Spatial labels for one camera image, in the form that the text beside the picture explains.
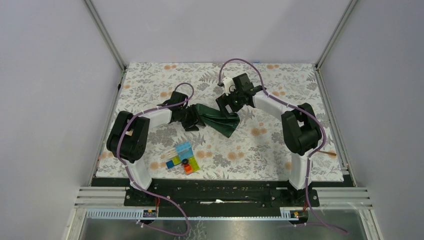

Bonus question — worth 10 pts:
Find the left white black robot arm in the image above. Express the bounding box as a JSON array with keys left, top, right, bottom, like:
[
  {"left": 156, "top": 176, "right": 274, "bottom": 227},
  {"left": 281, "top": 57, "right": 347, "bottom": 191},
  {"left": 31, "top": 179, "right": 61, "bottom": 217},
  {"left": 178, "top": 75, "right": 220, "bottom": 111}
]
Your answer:
[{"left": 106, "top": 91, "right": 206, "bottom": 206}]

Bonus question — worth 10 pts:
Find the dark green cloth napkin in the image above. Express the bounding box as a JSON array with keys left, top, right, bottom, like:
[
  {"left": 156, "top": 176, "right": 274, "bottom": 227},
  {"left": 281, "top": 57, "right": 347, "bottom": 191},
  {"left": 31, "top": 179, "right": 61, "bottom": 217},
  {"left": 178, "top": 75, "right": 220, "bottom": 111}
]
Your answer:
[{"left": 195, "top": 103, "right": 241, "bottom": 138}]

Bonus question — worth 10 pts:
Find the aluminium frame post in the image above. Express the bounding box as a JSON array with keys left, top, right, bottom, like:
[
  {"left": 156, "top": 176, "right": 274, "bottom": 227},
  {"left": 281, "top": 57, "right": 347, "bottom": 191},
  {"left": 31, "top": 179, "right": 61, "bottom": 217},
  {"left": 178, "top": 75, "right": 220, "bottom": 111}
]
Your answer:
[
  {"left": 315, "top": 0, "right": 360, "bottom": 69},
  {"left": 82, "top": 0, "right": 126, "bottom": 71}
]

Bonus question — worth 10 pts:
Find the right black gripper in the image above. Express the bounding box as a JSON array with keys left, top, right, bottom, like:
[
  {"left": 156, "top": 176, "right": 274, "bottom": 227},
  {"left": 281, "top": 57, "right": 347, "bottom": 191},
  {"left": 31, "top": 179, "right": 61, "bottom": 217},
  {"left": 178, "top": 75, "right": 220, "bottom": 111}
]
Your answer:
[{"left": 215, "top": 86, "right": 244, "bottom": 119}]

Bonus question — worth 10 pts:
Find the copper spoon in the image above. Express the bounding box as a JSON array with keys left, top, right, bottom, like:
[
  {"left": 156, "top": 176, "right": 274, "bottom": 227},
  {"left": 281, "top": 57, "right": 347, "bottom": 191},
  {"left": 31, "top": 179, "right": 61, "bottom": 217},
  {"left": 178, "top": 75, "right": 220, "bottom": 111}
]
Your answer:
[{"left": 320, "top": 151, "right": 337, "bottom": 157}]

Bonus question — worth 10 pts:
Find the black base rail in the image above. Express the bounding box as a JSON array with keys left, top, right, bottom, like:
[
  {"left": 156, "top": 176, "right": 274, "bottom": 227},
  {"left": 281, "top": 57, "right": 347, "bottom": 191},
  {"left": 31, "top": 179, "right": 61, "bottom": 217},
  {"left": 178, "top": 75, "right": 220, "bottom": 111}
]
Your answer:
[{"left": 94, "top": 177, "right": 353, "bottom": 218}]

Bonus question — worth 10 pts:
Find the colourful toy brick assembly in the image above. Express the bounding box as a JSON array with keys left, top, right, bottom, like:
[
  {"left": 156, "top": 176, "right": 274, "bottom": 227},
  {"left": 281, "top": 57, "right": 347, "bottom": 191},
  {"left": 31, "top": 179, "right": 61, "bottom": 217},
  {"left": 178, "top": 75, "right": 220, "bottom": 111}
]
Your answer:
[{"left": 164, "top": 141, "right": 200, "bottom": 175}]

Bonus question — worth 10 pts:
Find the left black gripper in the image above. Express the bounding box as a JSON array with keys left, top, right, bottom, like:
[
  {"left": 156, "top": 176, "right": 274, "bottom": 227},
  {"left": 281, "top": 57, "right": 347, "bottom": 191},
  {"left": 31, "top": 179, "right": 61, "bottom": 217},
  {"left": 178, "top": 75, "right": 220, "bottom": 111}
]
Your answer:
[{"left": 178, "top": 103, "right": 205, "bottom": 131}]

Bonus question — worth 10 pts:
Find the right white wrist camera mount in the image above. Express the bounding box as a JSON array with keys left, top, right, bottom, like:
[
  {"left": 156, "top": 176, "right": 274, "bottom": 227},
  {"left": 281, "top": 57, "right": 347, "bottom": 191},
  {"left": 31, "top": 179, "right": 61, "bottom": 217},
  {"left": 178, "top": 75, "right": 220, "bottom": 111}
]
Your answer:
[{"left": 222, "top": 77, "right": 236, "bottom": 96}]

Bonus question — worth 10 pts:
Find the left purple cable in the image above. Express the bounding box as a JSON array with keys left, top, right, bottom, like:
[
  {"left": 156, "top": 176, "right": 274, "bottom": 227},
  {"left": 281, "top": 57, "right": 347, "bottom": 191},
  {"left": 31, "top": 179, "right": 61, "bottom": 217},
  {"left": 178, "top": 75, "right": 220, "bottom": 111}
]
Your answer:
[{"left": 115, "top": 82, "right": 195, "bottom": 237}]

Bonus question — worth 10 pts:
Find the purple cable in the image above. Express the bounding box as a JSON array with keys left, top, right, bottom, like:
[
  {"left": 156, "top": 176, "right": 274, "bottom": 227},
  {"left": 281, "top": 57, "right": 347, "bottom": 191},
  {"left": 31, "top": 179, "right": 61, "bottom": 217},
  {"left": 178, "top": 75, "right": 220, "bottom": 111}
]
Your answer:
[
  {"left": 115, "top": 82, "right": 195, "bottom": 237},
  {"left": 217, "top": 58, "right": 349, "bottom": 235}
]

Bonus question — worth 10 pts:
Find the left aluminium frame post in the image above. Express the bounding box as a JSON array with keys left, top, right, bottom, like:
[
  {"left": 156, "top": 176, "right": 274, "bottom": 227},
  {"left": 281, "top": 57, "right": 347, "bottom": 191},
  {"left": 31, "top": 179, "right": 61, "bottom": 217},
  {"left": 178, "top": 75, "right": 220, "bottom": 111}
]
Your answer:
[{"left": 82, "top": 0, "right": 126, "bottom": 71}]

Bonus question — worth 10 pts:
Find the floral patterned table mat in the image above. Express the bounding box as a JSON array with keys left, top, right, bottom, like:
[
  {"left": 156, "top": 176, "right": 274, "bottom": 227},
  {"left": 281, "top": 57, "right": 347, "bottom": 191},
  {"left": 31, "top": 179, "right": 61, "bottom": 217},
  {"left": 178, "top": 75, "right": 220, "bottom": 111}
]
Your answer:
[{"left": 115, "top": 62, "right": 343, "bottom": 182}]

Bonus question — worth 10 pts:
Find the right aluminium frame post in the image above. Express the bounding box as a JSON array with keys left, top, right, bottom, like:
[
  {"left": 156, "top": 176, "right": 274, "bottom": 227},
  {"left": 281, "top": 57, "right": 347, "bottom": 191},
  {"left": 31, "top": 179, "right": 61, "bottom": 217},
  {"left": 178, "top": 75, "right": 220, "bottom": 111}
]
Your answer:
[{"left": 315, "top": 0, "right": 360, "bottom": 69}]

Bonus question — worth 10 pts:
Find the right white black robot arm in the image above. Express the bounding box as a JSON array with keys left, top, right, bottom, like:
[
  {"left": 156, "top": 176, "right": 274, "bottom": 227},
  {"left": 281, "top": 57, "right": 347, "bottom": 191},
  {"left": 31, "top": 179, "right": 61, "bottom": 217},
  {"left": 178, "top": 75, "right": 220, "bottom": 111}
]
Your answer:
[{"left": 216, "top": 73, "right": 323, "bottom": 206}]

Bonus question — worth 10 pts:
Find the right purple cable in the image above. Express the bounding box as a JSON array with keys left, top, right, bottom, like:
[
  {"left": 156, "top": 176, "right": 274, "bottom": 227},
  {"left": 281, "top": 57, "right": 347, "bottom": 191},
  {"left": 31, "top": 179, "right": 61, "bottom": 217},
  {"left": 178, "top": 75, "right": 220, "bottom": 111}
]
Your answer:
[{"left": 217, "top": 58, "right": 349, "bottom": 235}]

